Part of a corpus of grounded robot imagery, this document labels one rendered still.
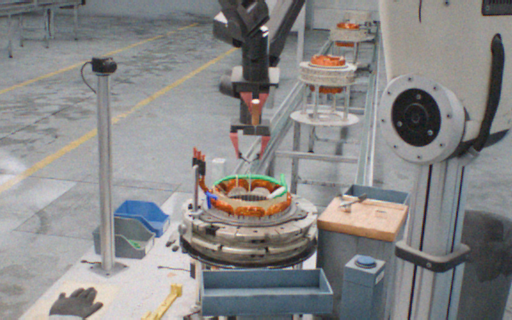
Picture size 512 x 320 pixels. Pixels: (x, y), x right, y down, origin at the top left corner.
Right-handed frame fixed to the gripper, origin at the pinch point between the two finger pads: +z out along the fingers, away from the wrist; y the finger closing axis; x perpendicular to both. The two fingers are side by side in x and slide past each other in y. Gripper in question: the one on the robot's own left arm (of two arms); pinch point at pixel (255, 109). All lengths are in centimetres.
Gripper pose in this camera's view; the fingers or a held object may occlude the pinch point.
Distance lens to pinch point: 152.7
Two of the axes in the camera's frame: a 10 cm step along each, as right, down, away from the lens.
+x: -0.6, 6.1, -7.9
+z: 0.0, 7.9, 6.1
